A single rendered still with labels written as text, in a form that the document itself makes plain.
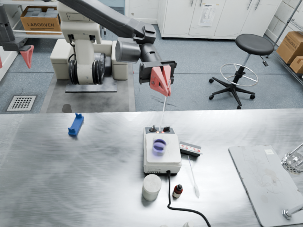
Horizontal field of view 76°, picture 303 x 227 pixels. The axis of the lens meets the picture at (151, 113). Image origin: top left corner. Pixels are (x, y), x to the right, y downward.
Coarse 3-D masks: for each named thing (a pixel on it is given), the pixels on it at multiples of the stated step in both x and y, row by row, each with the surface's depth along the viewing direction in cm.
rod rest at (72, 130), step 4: (76, 116) 84; (80, 116) 83; (76, 120) 83; (80, 120) 83; (72, 124) 81; (76, 124) 82; (80, 124) 82; (68, 128) 77; (72, 128) 78; (76, 128) 80; (68, 132) 79; (72, 132) 79; (76, 132) 79
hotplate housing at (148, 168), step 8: (144, 128) 80; (144, 136) 74; (144, 144) 71; (144, 152) 69; (144, 160) 67; (144, 168) 68; (152, 168) 67; (160, 168) 67; (168, 168) 68; (176, 168) 68; (168, 176) 67
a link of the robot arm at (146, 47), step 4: (140, 44) 59; (144, 44) 58; (148, 44) 58; (140, 48) 58; (144, 48) 57; (148, 48) 57; (152, 48) 57; (140, 52) 56; (144, 52) 56; (152, 52) 56; (156, 52) 56; (140, 56) 58
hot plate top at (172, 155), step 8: (152, 136) 71; (168, 136) 72; (176, 136) 72; (176, 144) 70; (168, 152) 67; (176, 152) 68; (152, 160) 65; (160, 160) 65; (168, 160) 65; (176, 160) 66
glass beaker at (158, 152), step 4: (160, 132) 63; (156, 136) 64; (160, 136) 65; (164, 136) 64; (152, 140) 62; (164, 140) 65; (168, 140) 63; (152, 144) 63; (168, 144) 61; (152, 148) 64; (156, 148) 62; (160, 148) 61; (164, 148) 62; (152, 152) 65; (156, 152) 63; (160, 152) 63; (164, 152) 64; (156, 156) 65; (160, 156) 65
